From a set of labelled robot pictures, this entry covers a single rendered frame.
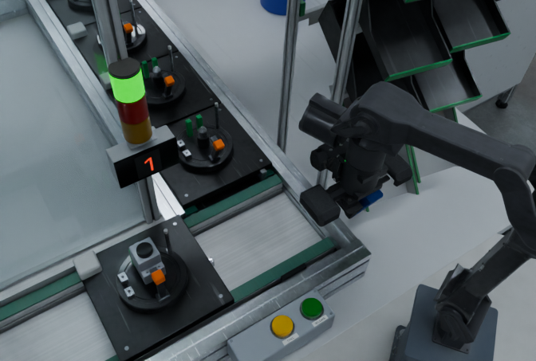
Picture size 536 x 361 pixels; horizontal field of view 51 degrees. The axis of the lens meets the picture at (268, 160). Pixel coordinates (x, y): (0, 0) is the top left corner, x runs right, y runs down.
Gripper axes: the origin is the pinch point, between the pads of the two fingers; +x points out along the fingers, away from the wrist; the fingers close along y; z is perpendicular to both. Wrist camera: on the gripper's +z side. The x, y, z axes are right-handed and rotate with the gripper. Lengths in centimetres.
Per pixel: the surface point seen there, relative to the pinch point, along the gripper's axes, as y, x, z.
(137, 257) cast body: 32.1, 16.7, 18.9
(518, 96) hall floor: -191, 125, 70
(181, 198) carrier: 16.0, 28.2, 34.8
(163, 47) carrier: -4, 28, 85
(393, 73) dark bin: -17.6, -10.4, 13.4
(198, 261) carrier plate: 20.5, 28.1, 18.5
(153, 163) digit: 22.9, 5.2, 28.6
